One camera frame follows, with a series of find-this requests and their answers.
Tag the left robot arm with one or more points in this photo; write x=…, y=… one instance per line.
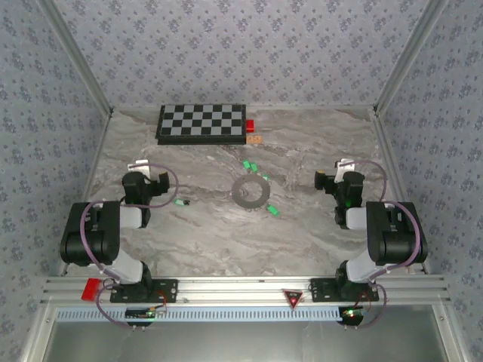
x=90, y=234

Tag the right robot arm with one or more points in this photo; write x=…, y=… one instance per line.
x=396, y=234

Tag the black grey chessboard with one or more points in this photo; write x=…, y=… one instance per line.
x=200, y=120

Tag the orange wooden block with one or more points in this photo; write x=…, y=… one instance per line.
x=253, y=140

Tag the red block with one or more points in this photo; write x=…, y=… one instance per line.
x=250, y=126

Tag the red box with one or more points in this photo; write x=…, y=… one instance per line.
x=90, y=289

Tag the red triangle warning sign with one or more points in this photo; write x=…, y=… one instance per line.
x=293, y=298

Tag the small circuit board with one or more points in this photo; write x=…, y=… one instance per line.
x=351, y=313
x=143, y=313

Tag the grey metal panel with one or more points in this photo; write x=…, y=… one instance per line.
x=241, y=343

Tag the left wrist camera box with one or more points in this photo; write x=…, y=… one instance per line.
x=137, y=166

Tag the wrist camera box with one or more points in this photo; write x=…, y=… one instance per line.
x=345, y=166
x=137, y=166

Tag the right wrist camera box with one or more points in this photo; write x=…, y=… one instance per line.
x=345, y=166

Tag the aluminium side rail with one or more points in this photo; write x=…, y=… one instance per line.
x=388, y=151
x=97, y=151

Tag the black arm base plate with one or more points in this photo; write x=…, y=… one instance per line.
x=320, y=290
x=166, y=290

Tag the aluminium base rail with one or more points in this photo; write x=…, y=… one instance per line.
x=234, y=290

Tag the aluminium frame post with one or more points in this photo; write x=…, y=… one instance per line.
x=79, y=56
x=408, y=56

